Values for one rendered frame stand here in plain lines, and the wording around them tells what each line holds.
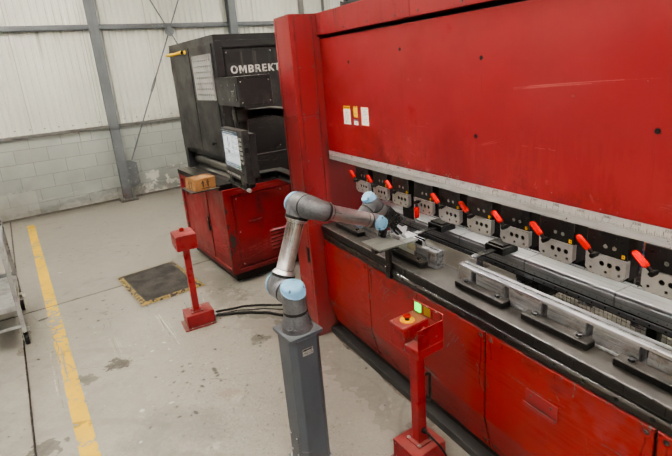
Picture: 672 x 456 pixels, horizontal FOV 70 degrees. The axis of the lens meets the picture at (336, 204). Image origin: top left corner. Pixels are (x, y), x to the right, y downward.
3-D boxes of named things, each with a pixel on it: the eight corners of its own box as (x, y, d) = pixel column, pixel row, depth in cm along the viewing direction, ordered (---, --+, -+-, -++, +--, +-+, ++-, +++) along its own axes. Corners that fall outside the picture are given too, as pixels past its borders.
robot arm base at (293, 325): (291, 339, 221) (289, 320, 218) (276, 326, 233) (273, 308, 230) (318, 328, 229) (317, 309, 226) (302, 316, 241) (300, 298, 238)
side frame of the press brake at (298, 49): (305, 323, 387) (272, 18, 323) (391, 292, 425) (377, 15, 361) (319, 336, 365) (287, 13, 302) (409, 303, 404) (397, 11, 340)
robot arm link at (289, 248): (274, 304, 228) (300, 192, 224) (260, 293, 240) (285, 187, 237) (295, 304, 235) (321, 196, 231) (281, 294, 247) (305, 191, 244)
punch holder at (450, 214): (438, 219, 245) (438, 187, 240) (451, 215, 248) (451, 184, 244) (459, 226, 232) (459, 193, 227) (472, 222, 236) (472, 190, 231)
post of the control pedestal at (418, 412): (412, 438, 244) (408, 345, 229) (419, 433, 247) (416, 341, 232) (419, 444, 240) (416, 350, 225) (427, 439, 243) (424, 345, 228)
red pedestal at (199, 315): (180, 322, 403) (163, 229, 381) (210, 313, 415) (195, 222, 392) (186, 332, 387) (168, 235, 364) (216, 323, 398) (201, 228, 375)
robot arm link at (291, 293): (290, 318, 220) (287, 291, 216) (276, 307, 231) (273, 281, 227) (312, 309, 226) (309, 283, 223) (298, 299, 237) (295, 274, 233)
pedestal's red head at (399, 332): (389, 342, 233) (388, 309, 228) (414, 331, 241) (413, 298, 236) (418, 361, 216) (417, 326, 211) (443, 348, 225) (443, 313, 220)
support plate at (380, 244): (361, 243, 272) (361, 241, 272) (398, 232, 284) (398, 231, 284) (379, 252, 257) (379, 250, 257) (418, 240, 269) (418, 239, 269)
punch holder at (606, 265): (584, 269, 177) (587, 227, 172) (598, 263, 181) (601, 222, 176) (624, 283, 164) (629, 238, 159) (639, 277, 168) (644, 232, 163)
